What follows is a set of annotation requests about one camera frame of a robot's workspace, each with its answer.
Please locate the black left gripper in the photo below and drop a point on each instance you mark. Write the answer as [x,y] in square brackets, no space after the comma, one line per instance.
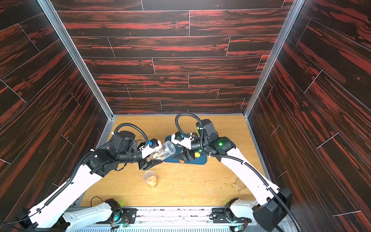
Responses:
[148,165]

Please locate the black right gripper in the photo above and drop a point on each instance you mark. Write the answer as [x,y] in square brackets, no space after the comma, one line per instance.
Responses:
[187,152]

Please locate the clear plastic jar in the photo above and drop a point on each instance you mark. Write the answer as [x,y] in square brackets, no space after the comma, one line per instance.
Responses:
[164,152]

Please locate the clear round jar lid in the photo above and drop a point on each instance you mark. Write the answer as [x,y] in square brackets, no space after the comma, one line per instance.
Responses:
[240,185]

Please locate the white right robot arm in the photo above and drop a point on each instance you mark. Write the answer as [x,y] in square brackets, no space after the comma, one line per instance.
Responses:
[273,203]

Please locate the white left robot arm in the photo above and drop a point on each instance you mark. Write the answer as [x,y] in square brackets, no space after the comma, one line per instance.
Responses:
[128,144]

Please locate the clear jar with yellow snacks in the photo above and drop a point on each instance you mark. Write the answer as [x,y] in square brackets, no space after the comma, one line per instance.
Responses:
[150,178]

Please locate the blue plastic tray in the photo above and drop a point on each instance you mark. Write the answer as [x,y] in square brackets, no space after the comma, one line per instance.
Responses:
[176,158]

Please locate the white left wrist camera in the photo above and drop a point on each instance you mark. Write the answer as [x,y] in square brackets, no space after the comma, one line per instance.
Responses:
[153,146]

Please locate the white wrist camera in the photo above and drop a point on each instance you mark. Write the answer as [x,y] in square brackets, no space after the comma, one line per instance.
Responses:
[178,139]
[153,146]

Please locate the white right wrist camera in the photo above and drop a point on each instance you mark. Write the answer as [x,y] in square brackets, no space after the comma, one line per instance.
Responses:
[178,139]

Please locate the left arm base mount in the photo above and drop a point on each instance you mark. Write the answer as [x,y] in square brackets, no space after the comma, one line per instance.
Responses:
[121,216]

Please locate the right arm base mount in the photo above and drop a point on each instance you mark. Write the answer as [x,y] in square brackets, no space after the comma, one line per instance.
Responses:
[224,215]

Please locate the aluminium corner post right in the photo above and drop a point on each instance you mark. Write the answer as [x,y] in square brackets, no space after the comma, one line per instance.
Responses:
[282,36]

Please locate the aluminium corner post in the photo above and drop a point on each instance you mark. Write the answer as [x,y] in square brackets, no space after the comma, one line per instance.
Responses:
[66,39]
[282,36]

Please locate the aluminium corner post left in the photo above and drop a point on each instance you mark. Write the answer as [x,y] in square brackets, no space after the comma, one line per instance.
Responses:
[66,39]

